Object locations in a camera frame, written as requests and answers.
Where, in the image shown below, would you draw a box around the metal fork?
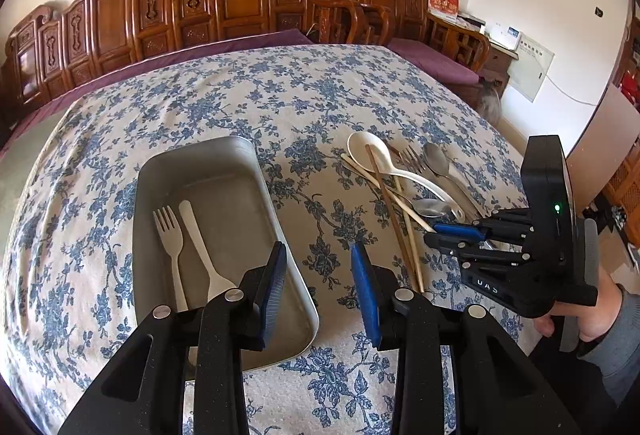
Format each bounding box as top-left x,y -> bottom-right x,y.
399,145 -> 483,218

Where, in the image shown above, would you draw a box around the metal tray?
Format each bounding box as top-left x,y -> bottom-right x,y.
131,136 -> 321,381

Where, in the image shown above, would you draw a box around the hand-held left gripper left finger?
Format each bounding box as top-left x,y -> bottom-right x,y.
59,242 -> 288,435

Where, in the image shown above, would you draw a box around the person's right hand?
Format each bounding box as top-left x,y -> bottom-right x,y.
532,274 -> 624,357

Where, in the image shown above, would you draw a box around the white device box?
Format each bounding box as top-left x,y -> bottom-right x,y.
487,21 -> 521,50

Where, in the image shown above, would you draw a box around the wooden side table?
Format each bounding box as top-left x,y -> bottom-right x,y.
480,37 -> 516,90

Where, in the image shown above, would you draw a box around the metal spoon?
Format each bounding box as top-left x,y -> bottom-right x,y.
423,142 -> 493,218
411,199 -> 451,219

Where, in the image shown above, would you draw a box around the grey fluffy object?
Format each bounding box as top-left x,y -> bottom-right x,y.
475,87 -> 504,120

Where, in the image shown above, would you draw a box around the red desk calendar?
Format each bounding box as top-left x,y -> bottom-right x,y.
428,0 -> 460,20

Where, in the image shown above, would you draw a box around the white cable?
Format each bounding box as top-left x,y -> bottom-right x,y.
545,74 -> 601,106

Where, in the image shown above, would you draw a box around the white plastic fork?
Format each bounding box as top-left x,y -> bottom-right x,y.
153,206 -> 190,313

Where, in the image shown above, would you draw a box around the cream chopstick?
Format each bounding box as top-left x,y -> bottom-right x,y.
395,175 -> 426,294
341,153 -> 437,233

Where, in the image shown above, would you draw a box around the small purple seat cushion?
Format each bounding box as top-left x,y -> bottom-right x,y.
387,37 -> 483,86

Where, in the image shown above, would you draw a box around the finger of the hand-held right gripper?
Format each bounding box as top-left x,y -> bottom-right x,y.
424,234 -> 532,266
434,210 -> 536,243

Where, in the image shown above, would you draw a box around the beige board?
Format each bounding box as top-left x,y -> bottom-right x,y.
570,82 -> 640,210

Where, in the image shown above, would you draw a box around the white ceramic soup spoon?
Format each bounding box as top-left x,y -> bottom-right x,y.
347,131 -> 467,222

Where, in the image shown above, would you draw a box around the blue floral tablecloth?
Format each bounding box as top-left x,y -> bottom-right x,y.
5,44 -> 543,435

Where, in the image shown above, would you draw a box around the brown wooden chopstick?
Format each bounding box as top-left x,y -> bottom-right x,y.
364,145 -> 421,293

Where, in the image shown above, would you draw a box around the long purple seat cushion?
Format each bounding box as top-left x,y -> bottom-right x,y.
0,29 -> 313,150

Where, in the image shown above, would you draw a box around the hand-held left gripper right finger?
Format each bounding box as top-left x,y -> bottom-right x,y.
350,242 -> 583,435

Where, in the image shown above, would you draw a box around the white wall box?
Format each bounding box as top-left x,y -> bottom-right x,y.
507,31 -> 555,103

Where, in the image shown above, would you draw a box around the person's right forearm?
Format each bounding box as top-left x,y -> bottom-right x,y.
575,285 -> 640,418

